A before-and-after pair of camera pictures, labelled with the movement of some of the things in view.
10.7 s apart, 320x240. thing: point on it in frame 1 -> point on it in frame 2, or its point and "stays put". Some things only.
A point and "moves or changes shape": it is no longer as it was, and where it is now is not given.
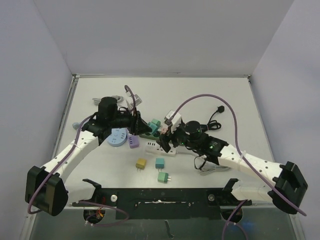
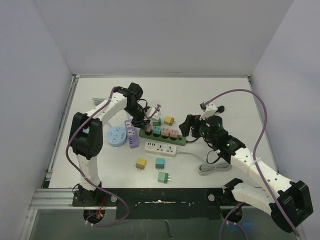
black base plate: [164, 203] stays put
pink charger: [164, 130] stays put
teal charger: [154, 127] moves or changes shape
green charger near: [163, 177] stays put
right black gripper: [164, 138] -> [194, 120]
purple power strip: [133, 141] stays put
